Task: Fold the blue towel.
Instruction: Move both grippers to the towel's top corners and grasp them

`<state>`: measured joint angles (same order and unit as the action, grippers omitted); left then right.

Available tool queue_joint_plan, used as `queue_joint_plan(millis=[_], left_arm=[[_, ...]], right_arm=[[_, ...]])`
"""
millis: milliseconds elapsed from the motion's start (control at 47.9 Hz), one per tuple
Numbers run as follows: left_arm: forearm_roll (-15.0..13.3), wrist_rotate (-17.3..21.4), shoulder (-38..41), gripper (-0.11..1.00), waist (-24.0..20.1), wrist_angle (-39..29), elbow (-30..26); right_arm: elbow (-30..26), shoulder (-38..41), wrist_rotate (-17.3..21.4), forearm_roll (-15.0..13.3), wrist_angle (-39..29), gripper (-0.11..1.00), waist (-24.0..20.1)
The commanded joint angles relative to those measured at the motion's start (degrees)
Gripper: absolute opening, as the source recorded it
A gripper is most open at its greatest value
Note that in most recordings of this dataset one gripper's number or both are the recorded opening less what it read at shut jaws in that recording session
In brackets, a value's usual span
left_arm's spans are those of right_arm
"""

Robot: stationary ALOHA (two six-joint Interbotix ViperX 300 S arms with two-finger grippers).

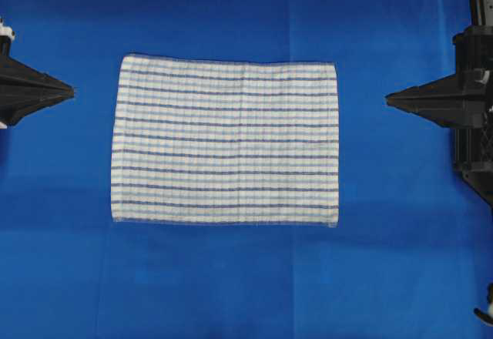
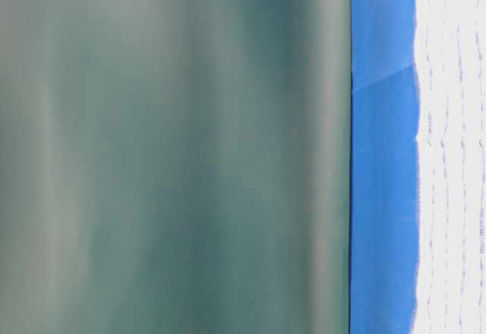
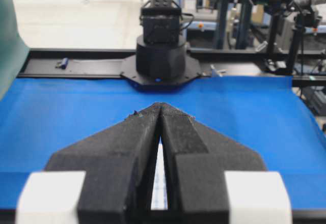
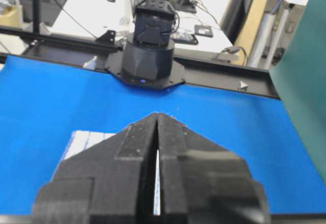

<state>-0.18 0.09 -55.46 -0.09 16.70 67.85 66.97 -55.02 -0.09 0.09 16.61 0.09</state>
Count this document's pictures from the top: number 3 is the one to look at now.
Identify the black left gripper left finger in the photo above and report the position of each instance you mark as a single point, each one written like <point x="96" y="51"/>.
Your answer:
<point x="99" y="179"/>

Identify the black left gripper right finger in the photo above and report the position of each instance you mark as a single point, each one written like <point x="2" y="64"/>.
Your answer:
<point x="214" y="179"/>

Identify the white blue striped towel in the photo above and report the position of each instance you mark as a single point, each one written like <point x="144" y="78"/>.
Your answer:
<point x="159" y="194"/>

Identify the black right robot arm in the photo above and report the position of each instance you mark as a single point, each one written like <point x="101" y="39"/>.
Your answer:
<point x="161" y="57"/>

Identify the blue table mat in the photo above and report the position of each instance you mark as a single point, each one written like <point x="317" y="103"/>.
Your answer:
<point x="40" y="116"/>

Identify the small blue clip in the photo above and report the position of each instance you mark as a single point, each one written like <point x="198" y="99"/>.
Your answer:
<point x="62" y="64"/>

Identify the green curtain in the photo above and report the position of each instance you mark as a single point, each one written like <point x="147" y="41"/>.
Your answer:
<point x="14" y="51"/>

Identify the black mounting rail frame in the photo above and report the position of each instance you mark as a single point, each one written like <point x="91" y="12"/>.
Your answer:
<point x="106" y="64"/>

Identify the black camera stand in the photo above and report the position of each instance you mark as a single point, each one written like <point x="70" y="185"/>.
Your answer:
<point x="307" y="17"/>

